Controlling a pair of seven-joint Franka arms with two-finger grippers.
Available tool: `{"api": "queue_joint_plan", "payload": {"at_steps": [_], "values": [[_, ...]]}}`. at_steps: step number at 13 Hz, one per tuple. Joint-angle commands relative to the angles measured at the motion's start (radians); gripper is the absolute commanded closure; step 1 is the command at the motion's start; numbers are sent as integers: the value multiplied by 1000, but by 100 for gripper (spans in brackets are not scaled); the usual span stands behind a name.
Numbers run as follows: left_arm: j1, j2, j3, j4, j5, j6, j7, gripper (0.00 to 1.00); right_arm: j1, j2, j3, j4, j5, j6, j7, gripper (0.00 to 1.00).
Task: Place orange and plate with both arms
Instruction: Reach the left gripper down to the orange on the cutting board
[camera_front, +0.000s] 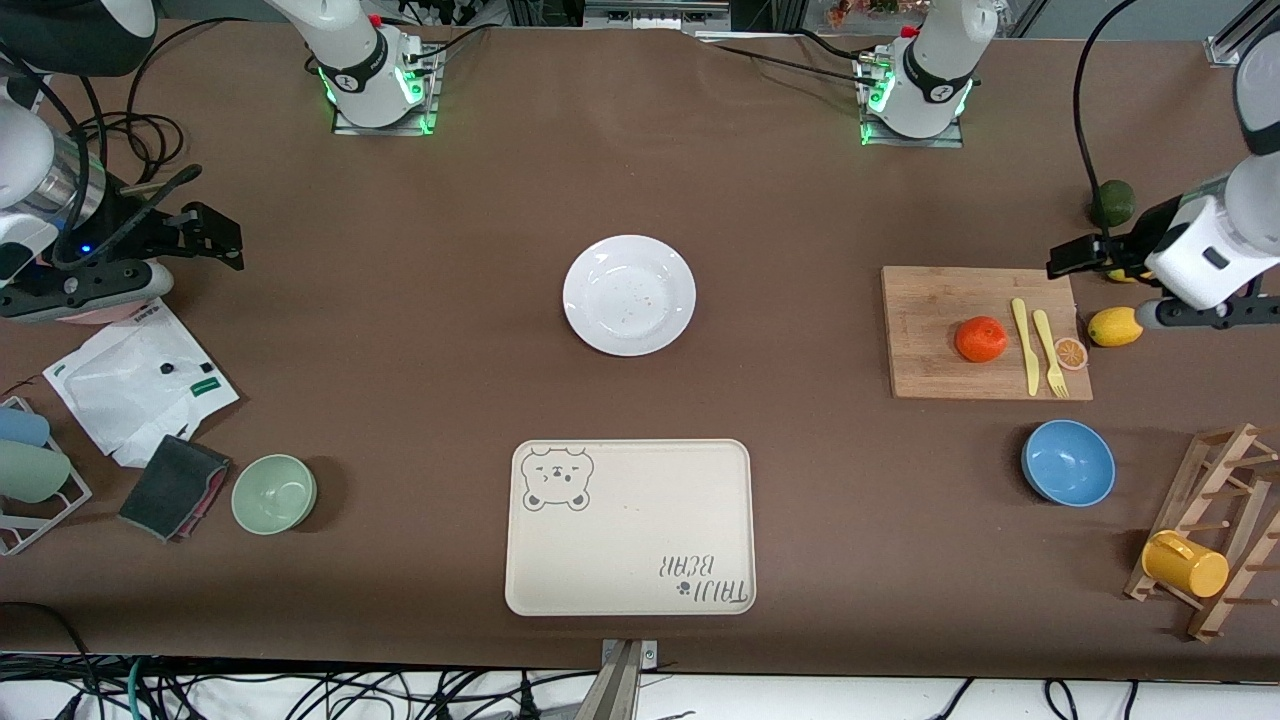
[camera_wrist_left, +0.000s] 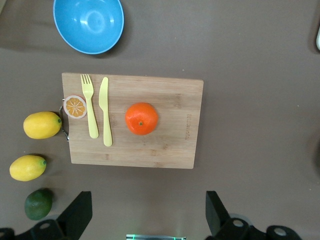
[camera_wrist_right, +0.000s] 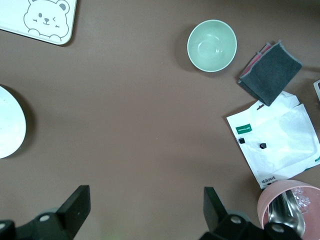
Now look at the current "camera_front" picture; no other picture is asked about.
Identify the white plastic bag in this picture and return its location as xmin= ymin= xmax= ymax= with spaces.
xmin=42 ymin=297 xmax=241 ymax=469

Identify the black coiled cable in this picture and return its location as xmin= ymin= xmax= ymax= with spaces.
xmin=75 ymin=110 xmax=187 ymax=187

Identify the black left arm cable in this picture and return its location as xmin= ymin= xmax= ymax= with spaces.
xmin=1072 ymin=0 xmax=1146 ymax=261

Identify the orange fruit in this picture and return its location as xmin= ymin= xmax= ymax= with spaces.
xmin=955 ymin=316 xmax=1009 ymax=364

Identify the yellow plastic knife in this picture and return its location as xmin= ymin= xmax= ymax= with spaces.
xmin=1011 ymin=298 xmax=1041 ymax=397

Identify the grey folded cloth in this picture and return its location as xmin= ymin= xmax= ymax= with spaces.
xmin=118 ymin=434 xmax=233 ymax=544

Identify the cream bear print tray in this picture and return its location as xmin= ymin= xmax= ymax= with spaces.
xmin=504 ymin=438 xmax=758 ymax=617

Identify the yellow mug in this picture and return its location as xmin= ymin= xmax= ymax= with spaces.
xmin=1141 ymin=530 xmax=1231 ymax=599

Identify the blue bowl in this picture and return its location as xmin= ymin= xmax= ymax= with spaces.
xmin=1021 ymin=419 xmax=1117 ymax=508

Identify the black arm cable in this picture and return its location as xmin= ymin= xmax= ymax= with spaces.
xmin=0 ymin=40 xmax=204 ymax=269
xmin=1072 ymin=0 xmax=1146 ymax=261

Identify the aluminium frame profile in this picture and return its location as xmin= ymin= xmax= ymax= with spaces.
xmin=1205 ymin=0 xmax=1266 ymax=69

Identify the green avocado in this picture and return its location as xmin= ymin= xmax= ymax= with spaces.
xmin=1089 ymin=180 xmax=1137 ymax=229

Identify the pale green cup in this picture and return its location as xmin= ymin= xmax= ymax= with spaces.
xmin=0 ymin=440 xmax=73 ymax=504

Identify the grey metal plate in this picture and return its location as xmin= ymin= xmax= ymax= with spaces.
xmin=583 ymin=0 xmax=731 ymax=33

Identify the black base cable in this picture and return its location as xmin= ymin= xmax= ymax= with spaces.
xmin=400 ymin=22 xmax=496 ymax=76
xmin=698 ymin=35 xmax=881 ymax=86

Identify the white wire cup rack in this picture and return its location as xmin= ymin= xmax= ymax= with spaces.
xmin=0 ymin=396 xmax=94 ymax=557

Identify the wooden cutting board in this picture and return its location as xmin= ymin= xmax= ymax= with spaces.
xmin=880 ymin=266 xmax=1094 ymax=402

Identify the wooden mug rack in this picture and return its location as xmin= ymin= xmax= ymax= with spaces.
xmin=1124 ymin=422 xmax=1280 ymax=643

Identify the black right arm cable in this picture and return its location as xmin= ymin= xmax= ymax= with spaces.
xmin=0 ymin=40 xmax=204 ymax=269

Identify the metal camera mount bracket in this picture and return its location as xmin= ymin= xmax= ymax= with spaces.
xmin=585 ymin=638 xmax=661 ymax=720

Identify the pale blue cup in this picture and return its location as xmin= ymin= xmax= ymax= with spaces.
xmin=0 ymin=406 xmax=51 ymax=449

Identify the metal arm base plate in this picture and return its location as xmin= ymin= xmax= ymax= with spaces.
xmin=332 ymin=45 xmax=441 ymax=136
xmin=858 ymin=55 xmax=966 ymax=149

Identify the yellow plastic fork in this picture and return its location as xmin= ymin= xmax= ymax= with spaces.
xmin=1032 ymin=309 xmax=1070 ymax=400

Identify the teal floor cable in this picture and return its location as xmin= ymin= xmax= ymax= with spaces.
xmin=122 ymin=657 xmax=153 ymax=720

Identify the white round plate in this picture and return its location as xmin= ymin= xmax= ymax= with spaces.
xmin=562 ymin=235 xmax=698 ymax=358

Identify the pale green bowl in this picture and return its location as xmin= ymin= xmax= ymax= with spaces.
xmin=231 ymin=454 xmax=318 ymax=536

